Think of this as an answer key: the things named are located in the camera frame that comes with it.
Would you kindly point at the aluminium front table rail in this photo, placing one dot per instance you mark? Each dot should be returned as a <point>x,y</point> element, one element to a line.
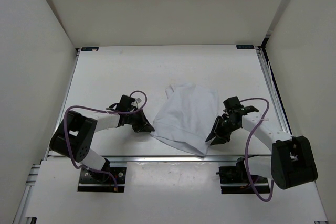
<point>183,158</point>

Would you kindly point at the blue right corner label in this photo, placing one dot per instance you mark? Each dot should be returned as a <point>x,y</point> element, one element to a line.
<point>245,47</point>

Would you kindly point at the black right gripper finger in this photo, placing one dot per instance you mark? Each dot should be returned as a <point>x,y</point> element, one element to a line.
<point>220,140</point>
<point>212,133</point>

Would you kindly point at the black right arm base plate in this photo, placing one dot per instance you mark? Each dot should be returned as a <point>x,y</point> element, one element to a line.
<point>234,182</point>

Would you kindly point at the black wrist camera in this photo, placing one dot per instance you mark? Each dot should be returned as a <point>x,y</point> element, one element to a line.
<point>127,104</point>
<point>231,104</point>

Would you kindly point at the white skirt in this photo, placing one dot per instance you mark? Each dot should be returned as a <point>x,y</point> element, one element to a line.
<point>186,119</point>

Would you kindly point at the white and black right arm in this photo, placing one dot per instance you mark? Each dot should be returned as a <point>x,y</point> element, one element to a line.
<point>291,162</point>

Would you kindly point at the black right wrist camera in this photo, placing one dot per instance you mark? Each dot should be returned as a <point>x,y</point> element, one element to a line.
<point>231,104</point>

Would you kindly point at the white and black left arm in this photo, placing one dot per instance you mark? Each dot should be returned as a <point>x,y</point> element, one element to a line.
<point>75,133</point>

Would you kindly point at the blue corner label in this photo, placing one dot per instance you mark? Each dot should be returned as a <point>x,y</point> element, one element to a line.
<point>89,48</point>
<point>245,47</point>

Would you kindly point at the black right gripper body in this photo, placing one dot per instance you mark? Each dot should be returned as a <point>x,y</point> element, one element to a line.
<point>226,126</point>

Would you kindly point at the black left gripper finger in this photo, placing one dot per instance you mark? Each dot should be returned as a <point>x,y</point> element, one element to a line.
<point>142,121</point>
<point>141,130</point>

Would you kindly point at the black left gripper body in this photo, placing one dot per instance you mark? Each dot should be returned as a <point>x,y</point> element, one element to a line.
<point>132,120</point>

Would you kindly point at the blue left corner label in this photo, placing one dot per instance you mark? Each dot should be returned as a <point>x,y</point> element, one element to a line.
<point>89,48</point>

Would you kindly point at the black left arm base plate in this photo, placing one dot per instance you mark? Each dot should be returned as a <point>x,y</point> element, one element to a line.
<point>87,183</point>

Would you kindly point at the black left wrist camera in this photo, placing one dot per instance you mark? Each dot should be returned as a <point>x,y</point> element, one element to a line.
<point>127,104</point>

